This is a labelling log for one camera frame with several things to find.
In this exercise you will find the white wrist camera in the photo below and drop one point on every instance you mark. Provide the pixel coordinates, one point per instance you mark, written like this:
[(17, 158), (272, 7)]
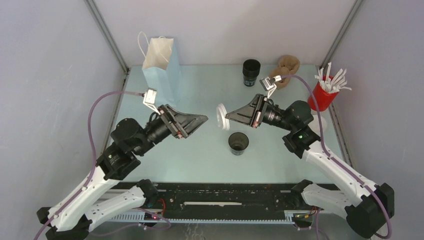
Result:
[(149, 99), (269, 84)]

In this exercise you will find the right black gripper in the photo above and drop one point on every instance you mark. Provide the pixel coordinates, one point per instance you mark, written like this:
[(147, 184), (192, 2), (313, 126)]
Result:
[(252, 114)]

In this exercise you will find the light blue paper bag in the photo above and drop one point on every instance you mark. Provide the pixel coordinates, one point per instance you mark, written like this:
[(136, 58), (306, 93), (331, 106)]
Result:
[(161, 67)]

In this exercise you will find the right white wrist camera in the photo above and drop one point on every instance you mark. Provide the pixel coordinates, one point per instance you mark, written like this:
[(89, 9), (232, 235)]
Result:
[(269, 84)]

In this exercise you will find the white lid stack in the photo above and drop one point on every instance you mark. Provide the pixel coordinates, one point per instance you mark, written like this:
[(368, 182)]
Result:
[(318, 123)]

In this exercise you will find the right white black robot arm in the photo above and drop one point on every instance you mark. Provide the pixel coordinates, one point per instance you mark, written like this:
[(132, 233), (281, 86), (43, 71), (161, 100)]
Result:
[(365, 205)]

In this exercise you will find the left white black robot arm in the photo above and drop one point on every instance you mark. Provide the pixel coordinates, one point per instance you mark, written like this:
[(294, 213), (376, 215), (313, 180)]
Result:
[(81, 212)]

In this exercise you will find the white wrapped straws bundle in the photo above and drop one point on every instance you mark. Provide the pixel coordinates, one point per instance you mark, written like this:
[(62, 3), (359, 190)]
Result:
[(335, 84)]

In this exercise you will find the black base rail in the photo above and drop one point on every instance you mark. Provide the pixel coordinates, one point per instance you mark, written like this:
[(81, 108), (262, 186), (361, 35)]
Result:
[(222, 203)]

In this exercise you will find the brown pulp cup carrier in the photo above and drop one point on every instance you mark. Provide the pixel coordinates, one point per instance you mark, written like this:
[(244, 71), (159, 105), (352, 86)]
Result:
[(287, 65)]

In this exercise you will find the white cup lid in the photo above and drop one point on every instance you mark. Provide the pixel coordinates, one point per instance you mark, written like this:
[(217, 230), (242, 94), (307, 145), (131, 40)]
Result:
[(222, 121)]

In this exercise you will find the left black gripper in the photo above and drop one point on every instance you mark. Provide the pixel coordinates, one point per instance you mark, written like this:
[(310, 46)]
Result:
[(182, 124)]

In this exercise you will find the red cup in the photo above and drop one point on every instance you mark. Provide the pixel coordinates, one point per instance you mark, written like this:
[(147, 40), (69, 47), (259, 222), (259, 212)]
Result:
[(323, 98)]

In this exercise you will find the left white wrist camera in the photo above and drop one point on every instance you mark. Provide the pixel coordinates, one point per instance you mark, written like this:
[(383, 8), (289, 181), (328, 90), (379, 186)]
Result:
[(149, 99)]

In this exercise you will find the black paper cup stack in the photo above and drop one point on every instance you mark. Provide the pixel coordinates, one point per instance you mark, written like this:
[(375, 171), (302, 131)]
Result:
[(250, 70)]

